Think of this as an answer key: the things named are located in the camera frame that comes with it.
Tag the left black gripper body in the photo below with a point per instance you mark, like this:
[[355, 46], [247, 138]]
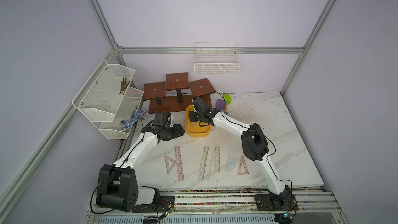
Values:
[[172, 132]]

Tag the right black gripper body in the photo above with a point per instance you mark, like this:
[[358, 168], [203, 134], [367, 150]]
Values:
[[196, 116]]

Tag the clear blue triangle ruler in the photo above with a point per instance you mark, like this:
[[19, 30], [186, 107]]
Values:
[[194, 127]]

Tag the yellow plastic storage box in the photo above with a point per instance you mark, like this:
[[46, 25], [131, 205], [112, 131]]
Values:
[[198, 135]]

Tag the clear stencil straight ruler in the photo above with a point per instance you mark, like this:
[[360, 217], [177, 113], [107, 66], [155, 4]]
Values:
[[203, 163]]

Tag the clear thin straight ruler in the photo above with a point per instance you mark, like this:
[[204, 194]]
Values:
[[211, 161]]

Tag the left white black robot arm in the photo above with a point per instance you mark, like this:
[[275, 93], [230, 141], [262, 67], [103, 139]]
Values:
[[118, 188]]

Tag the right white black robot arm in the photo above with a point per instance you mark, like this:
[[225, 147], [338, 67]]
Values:
[[254, 145]]

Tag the purple pink toy shovel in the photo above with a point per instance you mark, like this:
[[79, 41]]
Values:
[[221, 104]]

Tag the green yellow toy shovel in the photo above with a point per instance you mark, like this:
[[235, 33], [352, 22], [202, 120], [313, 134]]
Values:
[[228, 100]]

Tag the brown wooden stepped stand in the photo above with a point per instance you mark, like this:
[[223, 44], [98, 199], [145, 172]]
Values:
[[176, 93]]

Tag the clear short stencil ruler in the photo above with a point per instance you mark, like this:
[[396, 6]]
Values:
[[217, 159]]

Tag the pink triangle ruler left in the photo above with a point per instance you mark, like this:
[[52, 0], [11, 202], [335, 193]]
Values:
[[170, 163]]

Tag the pink triangle ruler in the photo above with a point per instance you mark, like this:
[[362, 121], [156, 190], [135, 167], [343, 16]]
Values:
[[242, 167], [170, 163]]

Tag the pink long straight ruler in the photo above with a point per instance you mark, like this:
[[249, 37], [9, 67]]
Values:
[[179, 164]]

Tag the brass screws bundle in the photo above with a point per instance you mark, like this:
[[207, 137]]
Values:
[[124, 85]]

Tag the blue clear protractor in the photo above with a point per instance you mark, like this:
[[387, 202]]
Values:
[[230, 163]]

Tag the white mesh two-tier shelf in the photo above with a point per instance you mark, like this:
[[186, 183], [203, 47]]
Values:
[[102, 105]]

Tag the pink triangle ruler right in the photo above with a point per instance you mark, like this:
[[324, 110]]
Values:
[[242, 167]]

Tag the white wire wall basket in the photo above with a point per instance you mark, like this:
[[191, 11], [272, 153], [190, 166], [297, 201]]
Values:
[[216, 59]]

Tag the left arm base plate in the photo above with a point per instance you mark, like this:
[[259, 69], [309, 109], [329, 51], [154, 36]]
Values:
[[159, 205]]

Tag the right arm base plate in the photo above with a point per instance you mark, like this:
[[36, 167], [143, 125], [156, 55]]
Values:
[[276, 203]]

